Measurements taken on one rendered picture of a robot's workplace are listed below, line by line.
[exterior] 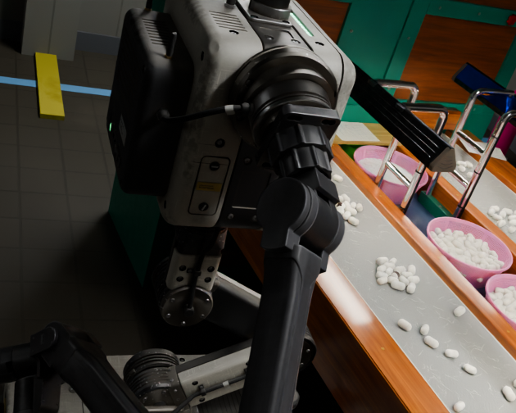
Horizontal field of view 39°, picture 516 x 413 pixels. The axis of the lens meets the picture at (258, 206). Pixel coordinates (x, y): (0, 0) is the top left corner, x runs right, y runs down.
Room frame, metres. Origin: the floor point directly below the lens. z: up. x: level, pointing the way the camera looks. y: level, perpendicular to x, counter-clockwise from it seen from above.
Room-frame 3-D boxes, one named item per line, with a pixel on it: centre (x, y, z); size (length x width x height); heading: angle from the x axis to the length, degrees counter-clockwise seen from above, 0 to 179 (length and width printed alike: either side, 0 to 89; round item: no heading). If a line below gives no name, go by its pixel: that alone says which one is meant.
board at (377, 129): (2.46, -0.27, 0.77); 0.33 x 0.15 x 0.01; 124
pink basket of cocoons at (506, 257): (1.92, -0.64, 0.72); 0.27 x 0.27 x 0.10
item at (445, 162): (1.99, -0.25, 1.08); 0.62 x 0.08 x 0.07; 34
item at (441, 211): (2.25, -0.66, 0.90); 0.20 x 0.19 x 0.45; 34
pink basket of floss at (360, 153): (2.28, -0.39, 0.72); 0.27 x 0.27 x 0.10
